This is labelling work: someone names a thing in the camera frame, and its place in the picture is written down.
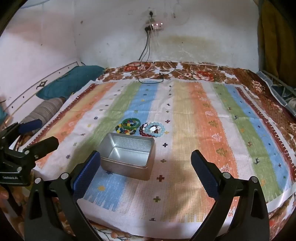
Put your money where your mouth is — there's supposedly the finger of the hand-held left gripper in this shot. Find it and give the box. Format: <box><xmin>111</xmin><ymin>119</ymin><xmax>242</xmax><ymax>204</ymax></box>
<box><xmin>0</xmin><ymin>119</ymin><xmax>43</xmax><ymax>145</ymax></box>
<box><xmin>23</xmin><ymin>136</ymin><xmax>59</xmax><ymax>160</ymax></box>

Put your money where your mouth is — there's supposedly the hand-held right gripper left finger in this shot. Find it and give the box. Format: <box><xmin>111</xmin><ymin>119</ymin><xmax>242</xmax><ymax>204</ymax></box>
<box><xmin>24</xmin><ymin>151</ymin><xmax>102</xmax><ymax>241</ymax></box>

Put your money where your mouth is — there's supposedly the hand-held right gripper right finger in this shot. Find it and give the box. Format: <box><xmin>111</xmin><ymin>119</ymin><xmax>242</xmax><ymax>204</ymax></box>
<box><xmin>190</xmin><ymin>149</ymin><xmax>270</xmax><ymax>241</ymax></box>

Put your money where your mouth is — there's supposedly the silver metal tin box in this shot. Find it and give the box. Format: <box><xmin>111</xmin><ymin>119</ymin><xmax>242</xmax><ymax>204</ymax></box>
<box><xmin>98</xmin><ymin>133</ymin><xmax>155</xmax><ymax>181</ymax></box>

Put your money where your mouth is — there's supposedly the yellow black bead bracelet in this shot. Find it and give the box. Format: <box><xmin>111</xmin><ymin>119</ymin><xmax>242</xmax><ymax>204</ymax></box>
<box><xmin>115</xmin><ymin>125</ymin><xmax>137</xmax><ymax>136</ymax></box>

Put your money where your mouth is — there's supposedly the light blue bead bracelet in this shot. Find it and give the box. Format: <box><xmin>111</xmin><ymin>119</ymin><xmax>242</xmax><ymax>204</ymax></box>
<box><xmin>145</xmin><ymin>122</ymin><xmax>166</xmax><ymax>137</ymax></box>

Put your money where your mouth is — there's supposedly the red bead bracelet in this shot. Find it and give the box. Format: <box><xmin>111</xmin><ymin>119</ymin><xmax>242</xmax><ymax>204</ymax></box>
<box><xmin>139</xmin><ymin>123</ymin><xmax>155</xmax><ymax>138</ymax></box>

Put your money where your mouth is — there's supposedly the green bangle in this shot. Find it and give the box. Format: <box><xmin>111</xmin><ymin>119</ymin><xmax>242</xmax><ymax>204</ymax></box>
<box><xmin>122</xmin><ymin>118</ymin><xmax>141</xmax><ymax>129</ymax></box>

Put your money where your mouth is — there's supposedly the grey striped pillow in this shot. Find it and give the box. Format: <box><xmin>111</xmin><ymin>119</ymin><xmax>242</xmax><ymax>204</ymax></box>
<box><xmin>20</xmin><ymin>97</ymin><xmax>67</xmax><ymax>135</ymax></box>

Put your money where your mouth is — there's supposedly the white headboard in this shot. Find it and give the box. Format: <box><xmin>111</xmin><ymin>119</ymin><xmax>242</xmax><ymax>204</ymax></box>
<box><xmin>0</xmin><ymin>61</ymin><xmax>81</xmax><ymax>121</ymax></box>

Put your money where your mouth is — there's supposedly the colourful striped mat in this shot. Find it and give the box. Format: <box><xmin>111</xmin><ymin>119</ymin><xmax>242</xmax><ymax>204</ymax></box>
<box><xmin>28</xmin><ymin>79</ymin><xmax>292</xmax><ymax>229</ymax></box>

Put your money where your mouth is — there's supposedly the teal pillow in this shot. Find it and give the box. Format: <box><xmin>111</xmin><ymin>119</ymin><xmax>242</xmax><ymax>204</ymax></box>
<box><xmin>36</xmin><ymin>65</ymin><xmax>105</xmax><ymax>100</ymax></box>

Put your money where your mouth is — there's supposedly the brown floral bedsheet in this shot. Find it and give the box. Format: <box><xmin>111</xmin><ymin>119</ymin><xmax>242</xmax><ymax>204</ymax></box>
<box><xmin>5</xmin><ymin>61</ymin><xmax>296</xmax><ymax>241</ymax></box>

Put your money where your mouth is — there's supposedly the mustard hanging garment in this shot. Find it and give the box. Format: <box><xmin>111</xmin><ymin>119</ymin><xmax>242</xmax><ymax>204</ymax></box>
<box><xmin>257</xmin><ymin>0</ymin><xmax>296</xmax><ymax>72</ymax></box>

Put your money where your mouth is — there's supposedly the white power strip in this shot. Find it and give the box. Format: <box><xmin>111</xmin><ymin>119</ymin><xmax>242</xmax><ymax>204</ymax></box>
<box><xmin>145</xmin><ymin>21</ymin><xmax>165</xmax><ymax>30</ymax></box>

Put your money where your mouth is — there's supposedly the metal bed rail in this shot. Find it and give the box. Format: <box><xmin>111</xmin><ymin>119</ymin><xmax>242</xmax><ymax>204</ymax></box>
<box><xmin>256</xmin><ymin>70</ymin><xmax>296</xmax><ymax>107</ymax></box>

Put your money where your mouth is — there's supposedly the black cable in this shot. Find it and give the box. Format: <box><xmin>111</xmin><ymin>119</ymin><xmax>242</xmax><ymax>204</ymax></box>
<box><xmin>138</xmin><ymin>27</ymin><xmax>164</xmax><ymax>84</ymax></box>

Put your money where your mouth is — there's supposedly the white cable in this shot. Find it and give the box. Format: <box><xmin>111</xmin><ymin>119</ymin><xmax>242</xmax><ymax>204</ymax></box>
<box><xmin>132</xmin><ymin>29</ymin><xmax>178</xmax><ymax>78</ymax></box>

